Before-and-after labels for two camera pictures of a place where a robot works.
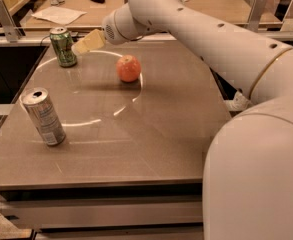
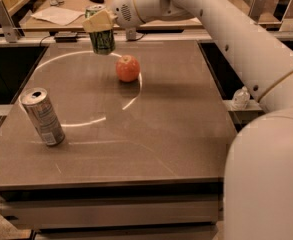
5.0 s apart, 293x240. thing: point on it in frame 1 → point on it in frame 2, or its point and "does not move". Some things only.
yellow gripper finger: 93,41 → 102,21
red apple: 128,68 does not move
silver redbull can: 44,114 does not move
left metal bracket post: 13,33 does not move
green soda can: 63,46 → 102,41
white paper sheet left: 58,15 does not move
